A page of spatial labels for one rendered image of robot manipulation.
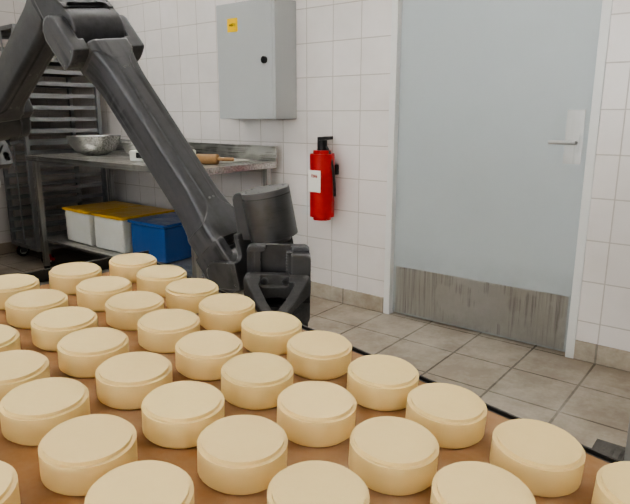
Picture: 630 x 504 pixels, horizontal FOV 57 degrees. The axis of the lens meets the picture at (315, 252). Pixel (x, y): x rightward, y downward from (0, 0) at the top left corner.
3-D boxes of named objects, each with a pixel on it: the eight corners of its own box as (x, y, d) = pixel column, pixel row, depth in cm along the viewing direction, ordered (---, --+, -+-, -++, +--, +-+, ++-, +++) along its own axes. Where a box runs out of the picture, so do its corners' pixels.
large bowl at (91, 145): (57, 155, 437) (55, 135, 434) (104, 152, 467) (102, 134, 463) (86, 157, 414) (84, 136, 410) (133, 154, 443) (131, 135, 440)
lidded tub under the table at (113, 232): (93, 247, 426) (90, 212, 420) (146, 237, 461) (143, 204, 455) (123, 255, 403) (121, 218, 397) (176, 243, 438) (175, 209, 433)
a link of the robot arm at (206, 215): (109, 32, 85) (38, 35, 77) (122, 3, 81) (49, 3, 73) (267, 279, 80) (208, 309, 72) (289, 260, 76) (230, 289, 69)
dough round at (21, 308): (14, 334, 48) (12, 312, 48) (1, 315, 52) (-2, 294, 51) (76, 322, 51) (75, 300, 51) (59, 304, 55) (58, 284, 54)
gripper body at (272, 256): (307, 341, 62) (307, 316, 69) (309, 248, 59) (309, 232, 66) (246, 340, 62) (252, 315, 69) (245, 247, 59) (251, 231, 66)
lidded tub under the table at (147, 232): (129, 256, 398) (126, 219, 392) (181, 245, 434) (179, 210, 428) (166, 265, 376) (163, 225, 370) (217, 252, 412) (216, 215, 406)
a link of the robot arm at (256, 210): (257, 265, 80) (210, 288, 74) (239, 183, 77) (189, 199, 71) (325, 270, 72) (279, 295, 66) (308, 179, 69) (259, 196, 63)
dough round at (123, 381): (170, 372, 43) (169, 347, 43) (175, 406, 39) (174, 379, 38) (98, 379, 42) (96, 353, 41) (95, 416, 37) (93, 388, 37)
